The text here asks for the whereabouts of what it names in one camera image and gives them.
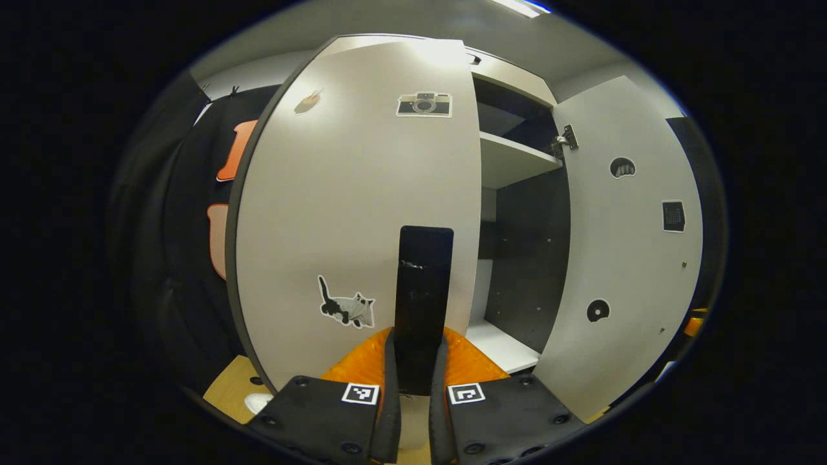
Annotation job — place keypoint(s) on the grey cabinet inner panel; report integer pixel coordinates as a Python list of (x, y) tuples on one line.
[(501, 123)]

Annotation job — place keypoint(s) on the beige cabinet door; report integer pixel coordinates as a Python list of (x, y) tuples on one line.
[(349, 206), (620, 258)]

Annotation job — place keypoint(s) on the white cabinet shelf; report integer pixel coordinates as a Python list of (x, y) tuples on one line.
[(501, 345), (510, 161)]

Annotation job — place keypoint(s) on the beige cabinet drawer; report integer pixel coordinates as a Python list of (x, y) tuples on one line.
[(517, 81)]

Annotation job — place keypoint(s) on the small white object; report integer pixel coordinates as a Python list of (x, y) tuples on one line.
[(258, 402)]

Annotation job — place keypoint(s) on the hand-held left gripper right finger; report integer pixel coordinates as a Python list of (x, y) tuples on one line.
[(439, 426)]

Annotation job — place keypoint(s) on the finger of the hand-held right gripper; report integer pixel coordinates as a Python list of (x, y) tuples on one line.
[(694, 325)]

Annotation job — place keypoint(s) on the metal door hinge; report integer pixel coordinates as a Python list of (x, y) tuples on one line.
[(567, 137)]

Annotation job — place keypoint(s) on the black cloth clip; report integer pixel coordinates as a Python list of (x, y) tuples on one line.
[(234, 90), (207, 92)]

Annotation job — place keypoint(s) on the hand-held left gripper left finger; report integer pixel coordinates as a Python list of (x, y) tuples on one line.
[(387, 426)]

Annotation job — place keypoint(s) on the large ceiling light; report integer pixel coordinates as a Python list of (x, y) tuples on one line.
[(520, 6)]

